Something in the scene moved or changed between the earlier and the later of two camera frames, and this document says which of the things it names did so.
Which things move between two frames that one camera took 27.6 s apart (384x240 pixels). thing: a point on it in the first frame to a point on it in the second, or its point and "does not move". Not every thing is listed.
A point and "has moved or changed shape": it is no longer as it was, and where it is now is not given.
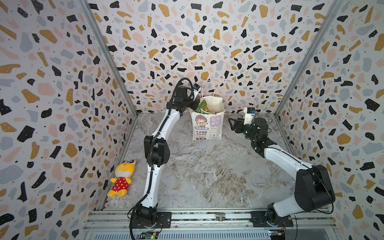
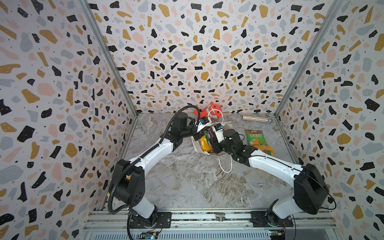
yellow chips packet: (206, 108) has moved or changed shape
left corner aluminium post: (110, 53) does not move
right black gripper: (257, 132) to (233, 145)
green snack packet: (202, 105) has moved or changed shape
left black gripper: (196, 104) to (199, 134)
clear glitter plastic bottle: (269, 118) does not move
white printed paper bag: (208, 124) to (196, 142)
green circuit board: (148, 235) does not move
